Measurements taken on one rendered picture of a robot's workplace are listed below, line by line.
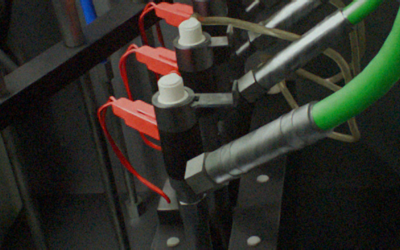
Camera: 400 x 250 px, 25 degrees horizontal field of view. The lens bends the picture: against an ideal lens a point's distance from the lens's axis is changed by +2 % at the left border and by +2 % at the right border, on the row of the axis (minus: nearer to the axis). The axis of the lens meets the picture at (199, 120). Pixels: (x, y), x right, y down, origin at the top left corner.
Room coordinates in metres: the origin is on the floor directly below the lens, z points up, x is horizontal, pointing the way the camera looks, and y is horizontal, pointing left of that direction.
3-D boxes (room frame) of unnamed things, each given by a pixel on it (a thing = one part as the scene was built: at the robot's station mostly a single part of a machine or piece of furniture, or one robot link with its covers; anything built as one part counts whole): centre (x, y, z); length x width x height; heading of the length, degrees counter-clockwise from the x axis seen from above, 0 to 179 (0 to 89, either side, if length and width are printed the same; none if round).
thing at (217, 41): (0.57, -0.02, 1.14); 0.03 x 0.02 x 0.01; 76
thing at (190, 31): (0.57, 0.00, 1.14); 0.02 x 0.02 x 0.03
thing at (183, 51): (0.57, -0.01, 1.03); 0.05 x 0.03 x 0.21; 76
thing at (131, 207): (0.79, 0.09, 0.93); 0.02 x 0.02 x 0.19; 76
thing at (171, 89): (0.50, 0.01, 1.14); 0.02 x 0.02 x 0.03
